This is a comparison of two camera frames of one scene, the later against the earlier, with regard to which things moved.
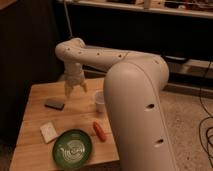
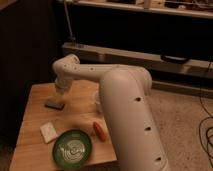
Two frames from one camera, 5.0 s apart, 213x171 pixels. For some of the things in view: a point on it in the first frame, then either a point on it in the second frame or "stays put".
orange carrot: (99, 131) stays put
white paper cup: (100, 101) stays put
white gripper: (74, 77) to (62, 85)
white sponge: (48, 131) stays put
